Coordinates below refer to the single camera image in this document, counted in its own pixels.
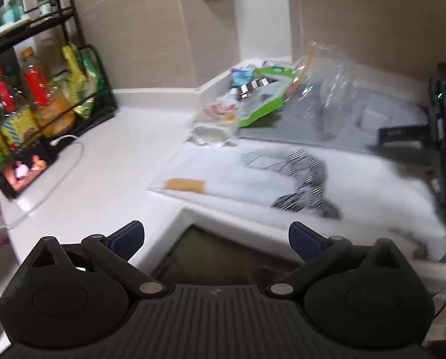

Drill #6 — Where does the blue paper wrapper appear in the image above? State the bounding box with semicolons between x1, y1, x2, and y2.
230;65;255;87

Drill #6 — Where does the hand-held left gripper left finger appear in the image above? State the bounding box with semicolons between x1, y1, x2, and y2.
28;220;167;297

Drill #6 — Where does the teal ceramic cup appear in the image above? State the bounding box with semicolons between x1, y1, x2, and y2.
0;0;26;24

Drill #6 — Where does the grey mat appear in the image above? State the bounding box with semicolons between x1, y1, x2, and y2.
238;82;433;155

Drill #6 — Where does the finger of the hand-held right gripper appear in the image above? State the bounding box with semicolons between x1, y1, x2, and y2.
378;123;432;147

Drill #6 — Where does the green yellow snack bag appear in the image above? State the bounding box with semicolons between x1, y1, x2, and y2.
61;43;106;121

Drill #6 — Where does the smartphone with lit screen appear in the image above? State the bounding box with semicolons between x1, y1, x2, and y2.
2;149;53;196

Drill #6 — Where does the white tray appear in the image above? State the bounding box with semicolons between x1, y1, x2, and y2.
0;18;33;42

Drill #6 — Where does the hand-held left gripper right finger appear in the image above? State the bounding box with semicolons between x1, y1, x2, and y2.
266;221;396;297

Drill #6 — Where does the clear plastic bag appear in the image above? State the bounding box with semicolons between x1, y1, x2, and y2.
292;41;359;141

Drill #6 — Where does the white printed cloth mat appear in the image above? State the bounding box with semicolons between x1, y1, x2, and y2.
147;141;446;267

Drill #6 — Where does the white charging cable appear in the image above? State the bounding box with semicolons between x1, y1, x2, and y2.
0;135;86;233

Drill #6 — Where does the red label sauce bottle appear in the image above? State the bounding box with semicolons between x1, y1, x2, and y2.
0;65;37;147

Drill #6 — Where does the green plastic bag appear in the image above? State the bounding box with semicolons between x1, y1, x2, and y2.
236;65;303;130

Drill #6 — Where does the green cap jar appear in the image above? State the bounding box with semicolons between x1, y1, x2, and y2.
36;0;59;16

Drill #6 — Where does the orange oil bottle red label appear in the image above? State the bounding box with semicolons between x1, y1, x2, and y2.
21;47;76;138

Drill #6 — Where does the black metal kitchen rack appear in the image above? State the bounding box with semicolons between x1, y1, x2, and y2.
0;0;119;200

